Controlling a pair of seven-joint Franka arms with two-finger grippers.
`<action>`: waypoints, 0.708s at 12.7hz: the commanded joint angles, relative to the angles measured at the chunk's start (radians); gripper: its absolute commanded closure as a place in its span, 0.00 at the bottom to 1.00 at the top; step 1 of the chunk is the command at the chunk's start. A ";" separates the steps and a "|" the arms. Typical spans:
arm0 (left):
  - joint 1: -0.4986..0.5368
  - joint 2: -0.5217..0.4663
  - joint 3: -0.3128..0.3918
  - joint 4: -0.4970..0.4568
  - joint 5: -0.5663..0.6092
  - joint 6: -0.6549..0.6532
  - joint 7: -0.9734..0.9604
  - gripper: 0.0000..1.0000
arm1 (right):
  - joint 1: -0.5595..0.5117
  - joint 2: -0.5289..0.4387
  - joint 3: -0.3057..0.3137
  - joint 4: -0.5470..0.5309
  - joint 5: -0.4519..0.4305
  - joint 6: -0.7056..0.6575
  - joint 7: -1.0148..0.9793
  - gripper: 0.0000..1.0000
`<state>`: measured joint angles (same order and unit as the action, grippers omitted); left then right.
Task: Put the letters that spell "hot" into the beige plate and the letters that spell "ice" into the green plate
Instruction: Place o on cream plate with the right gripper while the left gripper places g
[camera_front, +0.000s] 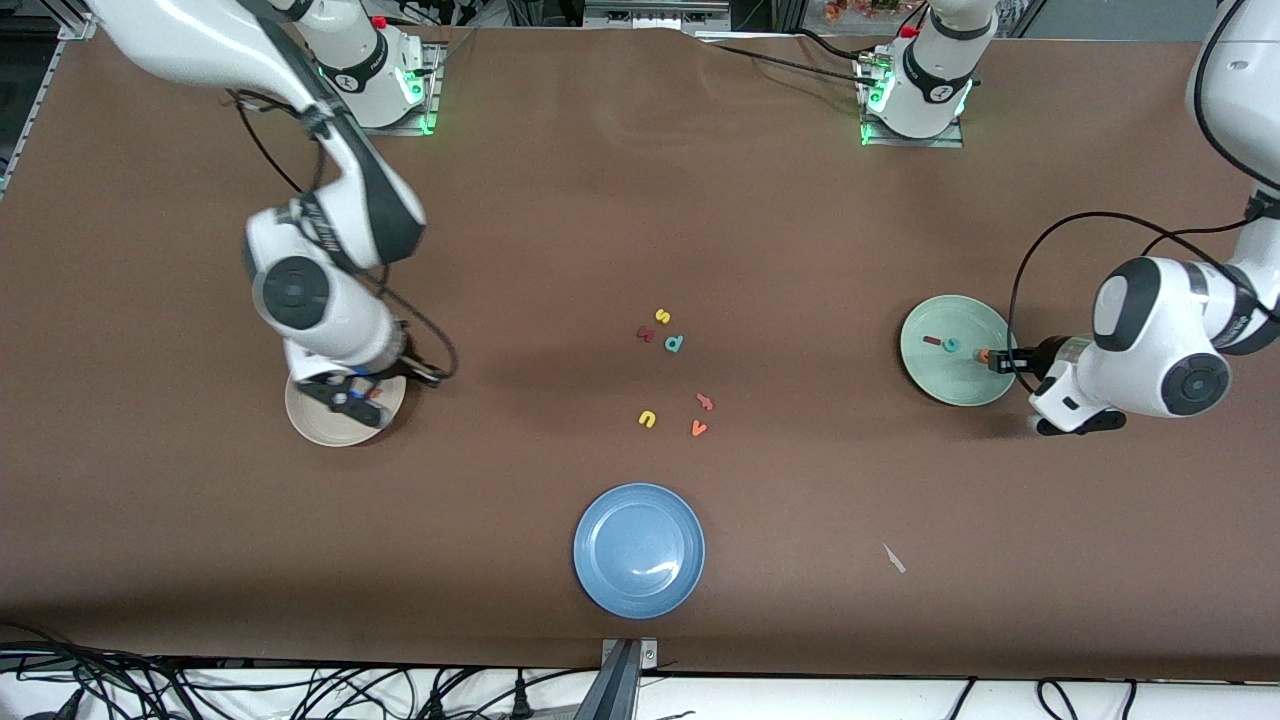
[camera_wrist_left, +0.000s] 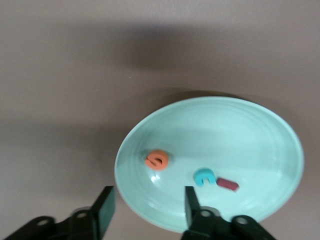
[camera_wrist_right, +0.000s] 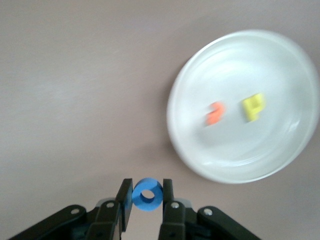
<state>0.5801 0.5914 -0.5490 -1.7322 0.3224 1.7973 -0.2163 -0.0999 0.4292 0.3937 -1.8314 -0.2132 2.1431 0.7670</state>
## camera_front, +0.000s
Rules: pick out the black power plug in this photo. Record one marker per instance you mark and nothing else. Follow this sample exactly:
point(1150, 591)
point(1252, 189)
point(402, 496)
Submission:
point(520, 698)
point(437, 703)

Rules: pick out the blue plate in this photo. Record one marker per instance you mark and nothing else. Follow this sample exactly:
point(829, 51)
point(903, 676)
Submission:
point(640, 550)

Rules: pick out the aluminium frame profile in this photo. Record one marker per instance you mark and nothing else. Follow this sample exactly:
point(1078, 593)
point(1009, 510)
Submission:
point(65, 28)

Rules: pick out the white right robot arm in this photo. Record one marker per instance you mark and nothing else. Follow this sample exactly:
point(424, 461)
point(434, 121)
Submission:
point(200, 40)

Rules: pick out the white paper scrap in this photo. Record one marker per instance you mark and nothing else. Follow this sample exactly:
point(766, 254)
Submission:
point(895, 560)

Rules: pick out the metal camera bracket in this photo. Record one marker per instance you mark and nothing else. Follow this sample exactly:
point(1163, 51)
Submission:
point(625, 690)

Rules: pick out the beige brown plate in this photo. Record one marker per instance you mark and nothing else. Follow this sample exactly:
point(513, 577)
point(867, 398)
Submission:
point(330, 430)

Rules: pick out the grey power strip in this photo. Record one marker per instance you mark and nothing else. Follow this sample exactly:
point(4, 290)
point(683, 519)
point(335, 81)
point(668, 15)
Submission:
point(650, 15)

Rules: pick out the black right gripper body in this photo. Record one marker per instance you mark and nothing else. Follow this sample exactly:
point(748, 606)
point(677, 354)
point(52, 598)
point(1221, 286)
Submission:
point(398, 371)

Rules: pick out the light green plate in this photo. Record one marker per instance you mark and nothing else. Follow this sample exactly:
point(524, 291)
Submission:
point(950, 385)

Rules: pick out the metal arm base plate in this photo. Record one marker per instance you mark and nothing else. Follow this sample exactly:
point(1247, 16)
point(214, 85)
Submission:
point(432, 100)
point(915, 142)

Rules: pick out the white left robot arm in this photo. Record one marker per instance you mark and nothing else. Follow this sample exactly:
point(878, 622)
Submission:
point(1160, 330)

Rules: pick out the orange artificial flowers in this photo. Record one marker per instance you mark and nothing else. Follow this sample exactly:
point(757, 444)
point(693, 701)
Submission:
point(860, 8)

